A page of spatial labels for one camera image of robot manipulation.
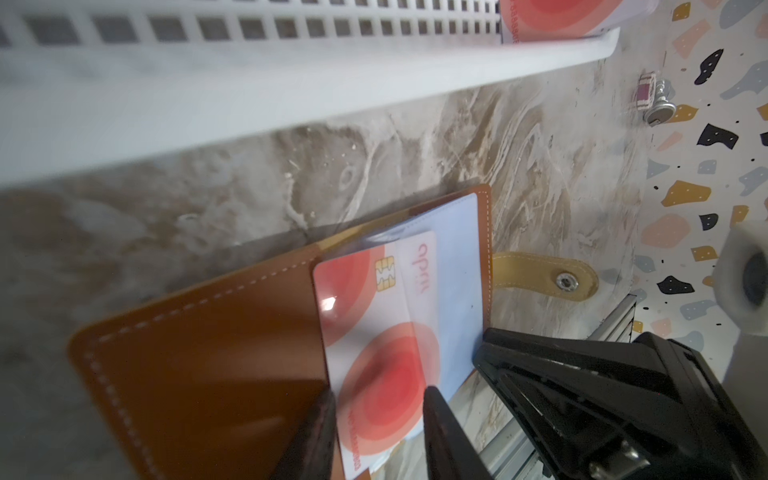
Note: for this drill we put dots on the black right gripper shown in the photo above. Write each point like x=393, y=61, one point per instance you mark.
x=677, y=420

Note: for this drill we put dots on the red white credit card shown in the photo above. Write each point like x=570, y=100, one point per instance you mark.
x=549, y=20
x=378, y=311

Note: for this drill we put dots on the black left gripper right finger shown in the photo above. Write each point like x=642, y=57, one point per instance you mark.
x=449, y=453

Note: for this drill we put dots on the white plastic slotted basket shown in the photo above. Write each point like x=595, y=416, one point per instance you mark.
x=92, y=84

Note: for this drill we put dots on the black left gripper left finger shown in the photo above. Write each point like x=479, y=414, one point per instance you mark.
x=310, y=454

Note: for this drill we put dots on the brown leather card holder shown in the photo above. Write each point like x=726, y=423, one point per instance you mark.
x=214, y=381

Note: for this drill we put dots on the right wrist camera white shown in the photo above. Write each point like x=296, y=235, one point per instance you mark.
x=740, y=277

